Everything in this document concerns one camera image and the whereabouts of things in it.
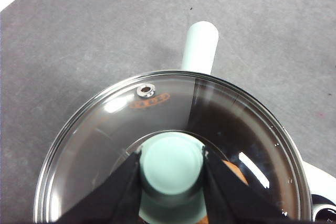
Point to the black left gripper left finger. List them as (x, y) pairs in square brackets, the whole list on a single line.
[(115, 197)]

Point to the silver control knob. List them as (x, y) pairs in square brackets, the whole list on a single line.
[(326, 211)]

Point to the mint green breakfast machine base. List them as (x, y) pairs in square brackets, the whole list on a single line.
[(320, 179)]

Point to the glass lid with green knob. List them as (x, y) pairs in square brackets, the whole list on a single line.
[(170, 166)]

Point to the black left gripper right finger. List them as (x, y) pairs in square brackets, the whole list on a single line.
[(231, 197)]

